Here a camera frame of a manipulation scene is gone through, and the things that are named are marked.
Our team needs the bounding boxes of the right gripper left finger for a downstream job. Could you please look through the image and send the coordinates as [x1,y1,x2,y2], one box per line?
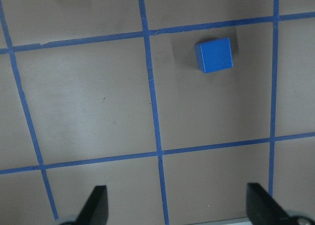
[75,186,109,225]

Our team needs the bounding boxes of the blue wooden block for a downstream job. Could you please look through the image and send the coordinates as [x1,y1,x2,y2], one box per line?
[194,38,233,73]

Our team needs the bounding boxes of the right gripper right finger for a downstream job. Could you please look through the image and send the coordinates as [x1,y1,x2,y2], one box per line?
[246,183,292,225]

